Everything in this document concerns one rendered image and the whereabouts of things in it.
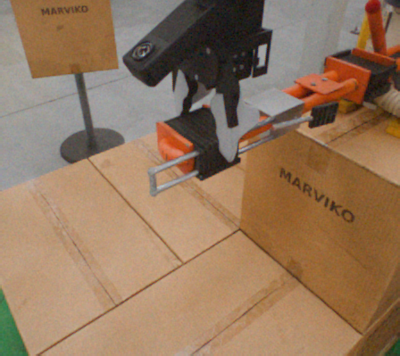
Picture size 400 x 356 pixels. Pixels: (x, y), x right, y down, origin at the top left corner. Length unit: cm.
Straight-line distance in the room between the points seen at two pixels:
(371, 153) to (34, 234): 90
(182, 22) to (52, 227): 88
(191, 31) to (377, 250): 57
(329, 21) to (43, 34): 152
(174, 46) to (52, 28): 148
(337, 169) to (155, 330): 52
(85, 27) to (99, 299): 123
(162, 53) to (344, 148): 47
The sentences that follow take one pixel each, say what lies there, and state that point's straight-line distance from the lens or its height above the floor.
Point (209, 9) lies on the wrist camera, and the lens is 40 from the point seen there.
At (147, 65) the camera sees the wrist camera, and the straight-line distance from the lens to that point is 37.
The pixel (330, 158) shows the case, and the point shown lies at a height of 92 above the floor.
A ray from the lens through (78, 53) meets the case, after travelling 187.
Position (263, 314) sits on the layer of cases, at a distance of 95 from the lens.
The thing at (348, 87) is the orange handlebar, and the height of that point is 108.
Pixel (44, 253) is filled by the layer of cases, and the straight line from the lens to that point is 112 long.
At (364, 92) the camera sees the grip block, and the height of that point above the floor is 106.
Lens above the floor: 135
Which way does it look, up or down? 37 degrees down
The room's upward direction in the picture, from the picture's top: straight up
